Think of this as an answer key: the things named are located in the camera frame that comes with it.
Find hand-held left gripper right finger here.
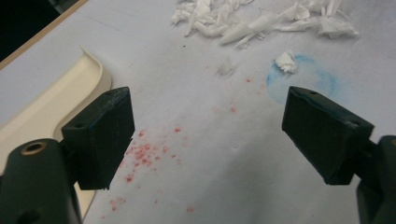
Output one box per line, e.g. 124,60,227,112
281,86,375,186

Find wooden table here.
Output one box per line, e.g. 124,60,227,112
0,0,90,71

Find white table cover sheet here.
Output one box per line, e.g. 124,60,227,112
0,0,396,224

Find crumpled white paper scrap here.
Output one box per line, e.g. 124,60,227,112
275,50,298,75

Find cream plastic dustpan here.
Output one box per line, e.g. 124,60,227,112
0,46,113,218

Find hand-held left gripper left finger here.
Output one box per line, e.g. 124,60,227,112
60,86,136,191

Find pile of white paper scraps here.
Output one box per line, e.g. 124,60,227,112
170,0,360,50

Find flat white paper scrap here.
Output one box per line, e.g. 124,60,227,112
217,57,236,77

